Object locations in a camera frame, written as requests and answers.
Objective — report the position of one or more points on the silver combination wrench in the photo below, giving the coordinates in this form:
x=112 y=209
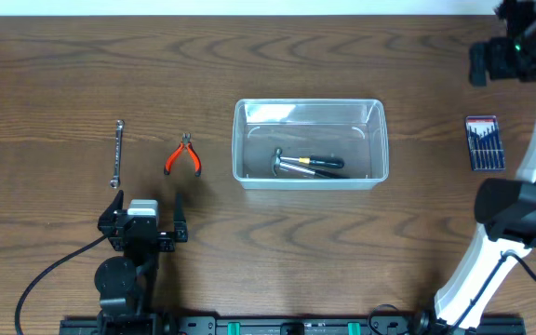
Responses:
x=115 y=180

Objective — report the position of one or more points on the precision screwdriver set case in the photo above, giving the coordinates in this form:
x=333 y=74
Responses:
x=484 y=143

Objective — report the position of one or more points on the clear plastic container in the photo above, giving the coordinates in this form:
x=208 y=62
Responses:
x=353 y=130

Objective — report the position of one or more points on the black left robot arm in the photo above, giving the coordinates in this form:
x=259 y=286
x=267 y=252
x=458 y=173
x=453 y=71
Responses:
x=126 y=282

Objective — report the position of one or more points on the claw hammer black handle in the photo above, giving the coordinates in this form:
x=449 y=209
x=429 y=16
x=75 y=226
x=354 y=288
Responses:
x=315 y=172

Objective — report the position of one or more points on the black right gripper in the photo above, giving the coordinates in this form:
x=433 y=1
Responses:
x=497 y=68

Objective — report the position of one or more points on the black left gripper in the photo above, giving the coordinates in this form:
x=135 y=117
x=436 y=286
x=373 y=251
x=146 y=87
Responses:
x=144 y=237

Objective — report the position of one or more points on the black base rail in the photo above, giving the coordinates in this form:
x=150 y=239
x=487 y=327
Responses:
x=209 y=325

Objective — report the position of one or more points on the yellow black screwdriver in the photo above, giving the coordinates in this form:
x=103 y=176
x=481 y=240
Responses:
x=317 y=161

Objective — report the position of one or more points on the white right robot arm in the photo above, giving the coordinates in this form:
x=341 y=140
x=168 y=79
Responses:
x=505 y=210

